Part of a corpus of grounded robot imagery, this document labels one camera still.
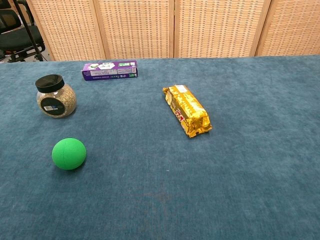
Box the black office chair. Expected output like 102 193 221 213
0 0 46 63

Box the gold foil snack package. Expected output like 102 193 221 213
162 84 213 139

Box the green foam ball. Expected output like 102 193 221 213
51 137 87 171

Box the small jar with black lid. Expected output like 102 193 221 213
34 74 77 119

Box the blue velvet table cloth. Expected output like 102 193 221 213
0 54 320 240

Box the woven rattan folding screen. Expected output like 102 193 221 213
25 0 320 62

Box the purple toothpaste box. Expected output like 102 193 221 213
80 60 139 82

